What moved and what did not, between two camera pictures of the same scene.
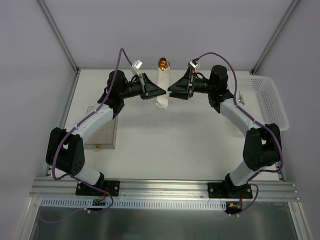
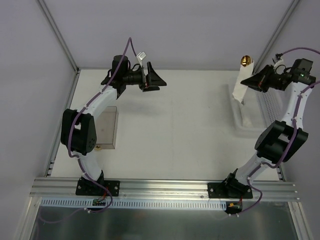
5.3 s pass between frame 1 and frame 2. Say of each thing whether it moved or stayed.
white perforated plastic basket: stayed
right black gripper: moved
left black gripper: moved
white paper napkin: moved
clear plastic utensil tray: stayed
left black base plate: stayed
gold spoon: moved
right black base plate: stayed
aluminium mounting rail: stayed
